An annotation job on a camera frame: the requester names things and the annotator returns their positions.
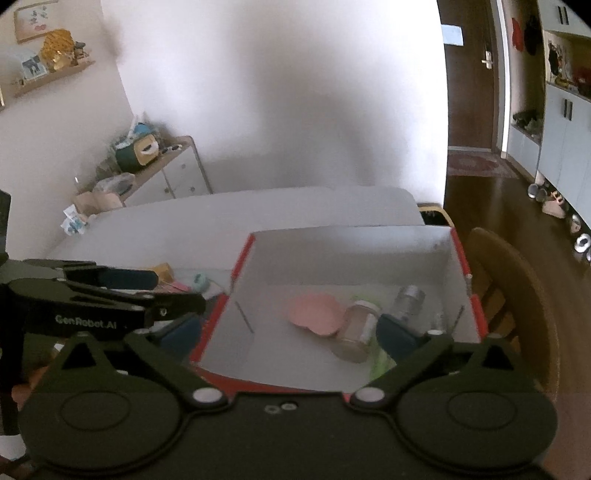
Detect wooden box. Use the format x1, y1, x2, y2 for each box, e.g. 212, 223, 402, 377
74, 191, 124, 215

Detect black hat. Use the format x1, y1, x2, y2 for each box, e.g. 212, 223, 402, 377
525, 16, 542, 56

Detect pink shoes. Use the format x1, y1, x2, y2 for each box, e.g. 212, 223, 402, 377
542, 191, 568, 219

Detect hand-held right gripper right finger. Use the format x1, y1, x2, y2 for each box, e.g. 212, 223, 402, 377
351, 314, 527, 409

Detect green tissue box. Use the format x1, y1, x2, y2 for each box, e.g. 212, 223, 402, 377
115, 134, 160, 171

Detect white blue packet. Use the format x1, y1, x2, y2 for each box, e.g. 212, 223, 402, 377
61, 207, 93, 236

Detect wooden wall shelf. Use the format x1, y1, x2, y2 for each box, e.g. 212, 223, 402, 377
11, 60, 95, 97

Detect patterned rug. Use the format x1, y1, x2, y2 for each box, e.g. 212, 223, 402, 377
447, 152, 520, 178

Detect clear plastic bag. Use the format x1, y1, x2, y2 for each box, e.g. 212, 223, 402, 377
95, 173, 136, 195

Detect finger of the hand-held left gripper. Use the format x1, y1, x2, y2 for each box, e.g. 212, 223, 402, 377
23, 259, 160, 292
65, 281, 207, 321

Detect framed picture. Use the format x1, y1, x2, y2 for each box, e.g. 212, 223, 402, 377
14, 2, 58, 44

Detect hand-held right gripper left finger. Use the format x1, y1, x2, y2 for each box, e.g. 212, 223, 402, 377
60, 311, 229, 408

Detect red cardboard box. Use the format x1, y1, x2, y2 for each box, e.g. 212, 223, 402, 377
187, 226, 488, 398

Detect clear bottle silver cap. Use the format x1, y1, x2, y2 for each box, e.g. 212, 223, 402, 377
392, 285, 426, 328

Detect brown door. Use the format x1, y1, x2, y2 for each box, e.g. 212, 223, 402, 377
436, 0, 502, 148

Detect white side cabinet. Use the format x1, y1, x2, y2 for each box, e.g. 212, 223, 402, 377
122, 136, 213, 206

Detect glass jar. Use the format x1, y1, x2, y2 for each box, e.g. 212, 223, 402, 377
331, 300, 382, 363

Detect yellow ornament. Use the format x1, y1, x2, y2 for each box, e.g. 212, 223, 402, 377
41, 28, 77, 71

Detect pink heart dish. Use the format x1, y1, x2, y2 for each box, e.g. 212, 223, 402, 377
288, 293, 345, 337

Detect white wall cabinet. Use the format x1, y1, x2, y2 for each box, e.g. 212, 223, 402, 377
505, 0, 591, 199

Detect shoes in cabinet niche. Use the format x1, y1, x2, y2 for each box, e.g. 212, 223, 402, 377
512, 110, 544, 134

